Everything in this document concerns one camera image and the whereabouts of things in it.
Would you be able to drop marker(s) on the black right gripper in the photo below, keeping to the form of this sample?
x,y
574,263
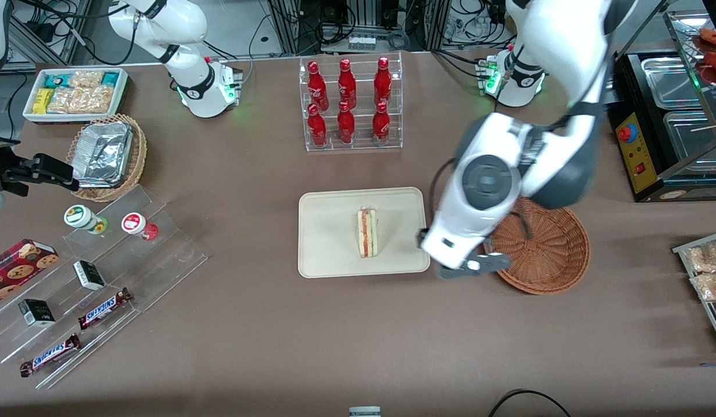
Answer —
x,y
11,172

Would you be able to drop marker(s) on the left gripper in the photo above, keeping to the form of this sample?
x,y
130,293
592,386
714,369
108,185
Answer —
x,y
423,232

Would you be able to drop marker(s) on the triangular sandwich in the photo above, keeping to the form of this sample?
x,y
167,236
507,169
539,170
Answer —
x,y
367,234

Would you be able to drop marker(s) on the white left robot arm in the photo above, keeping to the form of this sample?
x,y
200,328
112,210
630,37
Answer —
x,y
560,58

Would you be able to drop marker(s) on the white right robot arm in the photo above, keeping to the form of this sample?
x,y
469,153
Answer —
x,y
190,35

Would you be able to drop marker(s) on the light wicker basket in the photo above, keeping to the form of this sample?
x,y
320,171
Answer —
x,y
139,156

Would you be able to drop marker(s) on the cream plastic tray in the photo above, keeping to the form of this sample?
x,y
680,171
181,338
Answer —
x,y
329,231

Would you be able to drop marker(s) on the brown wicker basket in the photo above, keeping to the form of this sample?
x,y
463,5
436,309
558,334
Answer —
x,y
554,255

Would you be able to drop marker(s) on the stacked aluminium foil trays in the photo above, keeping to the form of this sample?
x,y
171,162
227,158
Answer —
x,y
103,153

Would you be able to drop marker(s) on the green lid snack cup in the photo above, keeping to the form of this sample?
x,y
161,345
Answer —
x,y
80,216

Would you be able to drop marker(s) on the white snack bin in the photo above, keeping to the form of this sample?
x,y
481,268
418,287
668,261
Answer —
x,y
74,118

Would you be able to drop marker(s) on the yellow snack packet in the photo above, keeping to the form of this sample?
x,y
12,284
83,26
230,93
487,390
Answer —
x,y
41,101

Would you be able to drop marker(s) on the large clear cracker bag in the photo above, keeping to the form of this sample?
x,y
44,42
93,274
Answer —
x,y
83,101

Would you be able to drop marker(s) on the teal snack packet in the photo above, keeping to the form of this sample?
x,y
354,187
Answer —
x,y
55,80
110,78

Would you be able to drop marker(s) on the red lid snack cup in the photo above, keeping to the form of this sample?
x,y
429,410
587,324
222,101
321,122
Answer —
x,y
135,223

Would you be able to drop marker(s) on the small clear cracker bag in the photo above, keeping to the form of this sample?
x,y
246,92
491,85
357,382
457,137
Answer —
x,y
85,79

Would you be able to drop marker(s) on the red cookie box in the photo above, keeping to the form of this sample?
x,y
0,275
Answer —
x,y
16,266

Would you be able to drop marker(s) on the small black carton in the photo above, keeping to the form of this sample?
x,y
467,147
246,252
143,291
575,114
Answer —
x,y
36,313
89,275

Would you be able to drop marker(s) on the clear acrylic stepped display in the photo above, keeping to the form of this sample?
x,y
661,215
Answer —
x,y
161,255

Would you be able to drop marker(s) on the clear acrylic bottle rack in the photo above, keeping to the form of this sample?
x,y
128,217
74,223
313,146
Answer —
x,y
360,142

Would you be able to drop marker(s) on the red cola bottle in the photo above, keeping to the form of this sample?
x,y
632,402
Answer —
x,y
347,84
318,87
317,128
346,126
382,81
381,126

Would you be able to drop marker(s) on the snickers chocolate bar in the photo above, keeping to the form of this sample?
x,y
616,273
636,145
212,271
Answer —
x,y
105,308
50,355

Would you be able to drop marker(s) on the white power strip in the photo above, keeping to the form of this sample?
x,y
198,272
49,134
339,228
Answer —
x,y
362,42

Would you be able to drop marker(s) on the black food warmer case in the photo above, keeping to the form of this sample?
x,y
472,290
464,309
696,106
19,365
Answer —
x,y
644,168

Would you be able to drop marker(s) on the steel warmer pan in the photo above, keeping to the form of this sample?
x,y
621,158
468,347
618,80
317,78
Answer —
x,y
690,139
670,81

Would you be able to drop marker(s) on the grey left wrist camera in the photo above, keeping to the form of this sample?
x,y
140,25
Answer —
x,y
488,263

